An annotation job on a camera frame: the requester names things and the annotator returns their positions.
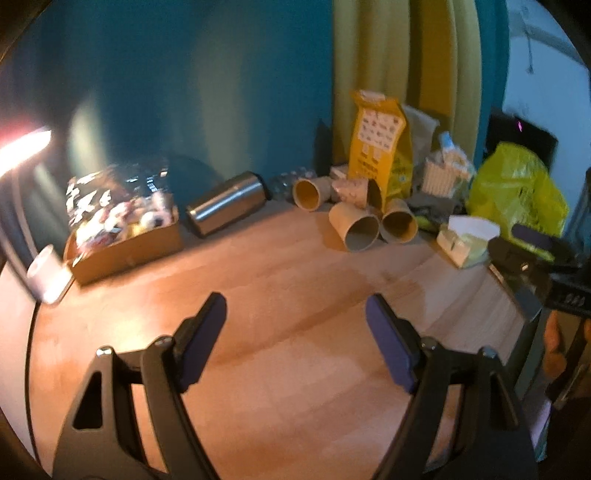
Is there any grey knit glove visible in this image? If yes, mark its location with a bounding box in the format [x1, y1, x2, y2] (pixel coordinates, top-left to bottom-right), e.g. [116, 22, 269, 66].
[406, 192, 466, 232]

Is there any cardboard box of snacks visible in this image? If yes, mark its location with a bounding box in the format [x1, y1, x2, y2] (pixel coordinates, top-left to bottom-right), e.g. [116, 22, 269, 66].
[63, 202, 185, 286]

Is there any white desk lamp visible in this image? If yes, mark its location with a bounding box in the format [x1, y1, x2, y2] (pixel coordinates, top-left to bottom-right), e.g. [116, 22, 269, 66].
[1, 125, 73, 306]

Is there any stainless steel tumbler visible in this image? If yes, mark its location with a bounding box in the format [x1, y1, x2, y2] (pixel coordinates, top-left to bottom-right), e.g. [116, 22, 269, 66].
[185, 171, 267, 238]

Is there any tissue pack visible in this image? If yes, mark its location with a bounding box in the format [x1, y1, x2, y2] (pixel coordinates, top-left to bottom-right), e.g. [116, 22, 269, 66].
[437, 215, 501, 269]

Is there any right hand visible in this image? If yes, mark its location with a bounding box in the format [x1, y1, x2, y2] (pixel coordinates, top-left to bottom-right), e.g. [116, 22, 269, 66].
[543, 310, 581, 381]

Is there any white perforated basket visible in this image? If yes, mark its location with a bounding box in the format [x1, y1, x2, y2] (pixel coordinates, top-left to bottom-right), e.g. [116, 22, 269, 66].
[421, 155, 475, 198]

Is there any yellow paper delivery bag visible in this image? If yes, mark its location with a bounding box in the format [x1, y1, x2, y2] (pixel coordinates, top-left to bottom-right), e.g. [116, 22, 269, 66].
[348, 90, 414, 208]

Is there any plain brown paper cup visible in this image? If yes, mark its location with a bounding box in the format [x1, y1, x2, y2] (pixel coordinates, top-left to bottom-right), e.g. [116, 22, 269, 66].
[293, 177, 332, 212]

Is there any teal curtain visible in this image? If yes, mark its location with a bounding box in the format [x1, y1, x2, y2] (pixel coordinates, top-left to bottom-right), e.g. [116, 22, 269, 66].
[1, 1, 332, 178]

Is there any black monitor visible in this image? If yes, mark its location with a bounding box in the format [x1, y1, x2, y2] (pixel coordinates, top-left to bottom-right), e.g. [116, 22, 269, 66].
[483, 110, 558, 169]

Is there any crinkled plastic snack bag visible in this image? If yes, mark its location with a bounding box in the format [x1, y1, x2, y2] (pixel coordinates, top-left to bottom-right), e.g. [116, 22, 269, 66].
[65, 158, 175, 254]

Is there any yellow green curtain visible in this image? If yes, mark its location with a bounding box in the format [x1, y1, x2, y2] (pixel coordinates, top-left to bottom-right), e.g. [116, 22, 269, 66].
[332, 1, 483, 164]

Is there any clear plastic bottle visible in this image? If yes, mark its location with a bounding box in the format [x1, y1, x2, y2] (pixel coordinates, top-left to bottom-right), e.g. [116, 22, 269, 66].
[267, 167, 317, 202]

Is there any yellow plastic bag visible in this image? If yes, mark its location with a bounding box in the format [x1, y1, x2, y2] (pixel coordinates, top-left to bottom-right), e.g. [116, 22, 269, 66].
[466, 142, 569, 239]

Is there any brown paper cup right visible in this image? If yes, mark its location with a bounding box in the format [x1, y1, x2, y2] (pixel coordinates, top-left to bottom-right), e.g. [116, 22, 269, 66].
[380, 198, 419, 243]

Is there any patterned paper cup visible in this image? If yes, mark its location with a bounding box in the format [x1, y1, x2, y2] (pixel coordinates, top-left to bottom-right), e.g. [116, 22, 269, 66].
[329, 202, 380, 252]

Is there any printed paper cup lying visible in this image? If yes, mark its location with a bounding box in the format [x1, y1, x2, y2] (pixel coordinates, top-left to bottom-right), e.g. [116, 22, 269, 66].
[332, 178, 382, 210]

